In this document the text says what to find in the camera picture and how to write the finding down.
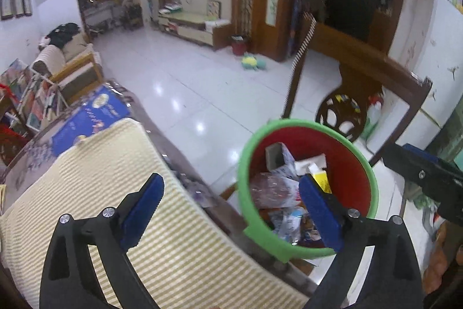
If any white book rack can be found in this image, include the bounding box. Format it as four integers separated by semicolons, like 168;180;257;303
0;57;67;132

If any small white blue packet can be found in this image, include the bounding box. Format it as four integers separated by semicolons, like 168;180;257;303
269;207;308;244

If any blue book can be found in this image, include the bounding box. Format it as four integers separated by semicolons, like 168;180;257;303
51;85;131;158

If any white green detergent bottle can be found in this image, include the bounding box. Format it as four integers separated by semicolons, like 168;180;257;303
362;94;384;141

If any green yellow plush toy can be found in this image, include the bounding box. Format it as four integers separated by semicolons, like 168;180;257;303
240;55;267;72

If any colourful framed picture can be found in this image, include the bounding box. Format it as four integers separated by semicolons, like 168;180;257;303
206;0;221;20

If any television cabinet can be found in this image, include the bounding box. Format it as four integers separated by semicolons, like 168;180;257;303
158;3;232;51

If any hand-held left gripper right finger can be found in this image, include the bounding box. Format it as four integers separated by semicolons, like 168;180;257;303
298;173;424;309

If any yellow drink carton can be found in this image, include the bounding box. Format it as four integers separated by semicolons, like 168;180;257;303
307;164;333;194

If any bamboo wall painting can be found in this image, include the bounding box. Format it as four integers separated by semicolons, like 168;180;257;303
266;0;281;25

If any carved wooden chair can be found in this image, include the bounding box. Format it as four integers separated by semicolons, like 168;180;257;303
281;12;433;167

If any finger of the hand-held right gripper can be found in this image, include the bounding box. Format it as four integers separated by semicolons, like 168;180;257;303
383;143;463;223
402;143;463;180

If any red bin with green rim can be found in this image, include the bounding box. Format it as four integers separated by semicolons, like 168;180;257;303
236;118;380;263

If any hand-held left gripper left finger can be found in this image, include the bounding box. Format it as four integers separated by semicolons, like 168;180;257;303
39;172;165;309

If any black clothes pile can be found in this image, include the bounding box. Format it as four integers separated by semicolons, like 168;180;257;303
39;23;82;49

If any yellow striped table mat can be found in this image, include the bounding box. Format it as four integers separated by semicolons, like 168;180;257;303
0;118;312;309

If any beige wooden sofa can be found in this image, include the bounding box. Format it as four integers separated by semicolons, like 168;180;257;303
32;32;105;105

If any small red waste bin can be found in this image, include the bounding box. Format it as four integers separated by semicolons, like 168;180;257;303
230;35;249;56

